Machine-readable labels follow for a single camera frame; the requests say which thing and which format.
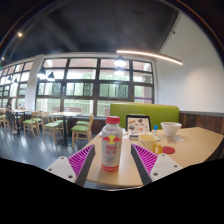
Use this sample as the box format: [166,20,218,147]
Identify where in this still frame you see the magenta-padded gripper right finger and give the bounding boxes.
[130,142,183,186]

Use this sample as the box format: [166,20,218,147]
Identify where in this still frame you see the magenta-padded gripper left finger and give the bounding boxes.
[45,143,97,188]

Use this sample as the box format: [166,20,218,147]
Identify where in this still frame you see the red-capped clear drink bottle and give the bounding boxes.
[100,115,123,173]

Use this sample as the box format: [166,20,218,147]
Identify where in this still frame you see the yellow ceramic mug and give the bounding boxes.
[138,133,163,155]

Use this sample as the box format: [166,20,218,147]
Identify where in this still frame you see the flat round red coaster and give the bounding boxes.
[161,145,176,155]

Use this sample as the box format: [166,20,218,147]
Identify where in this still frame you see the white paper sheets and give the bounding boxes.
[121,128,162,142]

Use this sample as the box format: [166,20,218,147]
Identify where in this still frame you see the group of green-seated wooden chairs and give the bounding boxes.
[0,108,95,149]

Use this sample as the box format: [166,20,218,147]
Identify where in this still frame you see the black tablet with stickers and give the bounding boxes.
[125,114,153,134]

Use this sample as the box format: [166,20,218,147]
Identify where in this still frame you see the white ceramic bowl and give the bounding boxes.
[160,121,183,138]

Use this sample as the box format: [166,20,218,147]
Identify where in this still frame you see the green upholstered bench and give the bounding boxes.
[109,102,181,130]

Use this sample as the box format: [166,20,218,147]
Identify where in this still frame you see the light wooden dining table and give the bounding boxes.
[49,111,83,148]
[11,108,31,134]

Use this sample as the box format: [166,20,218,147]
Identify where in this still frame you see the large black-framed window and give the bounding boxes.
[0,57,155,118]

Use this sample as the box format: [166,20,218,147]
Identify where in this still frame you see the person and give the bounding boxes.
[4,98,18,134]

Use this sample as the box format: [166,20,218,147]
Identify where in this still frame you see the group of black pendant lamps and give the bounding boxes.
[4,54,128,84]

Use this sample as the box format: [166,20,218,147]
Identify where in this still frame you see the long curved ceiling light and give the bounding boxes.
[115,49,184,66]

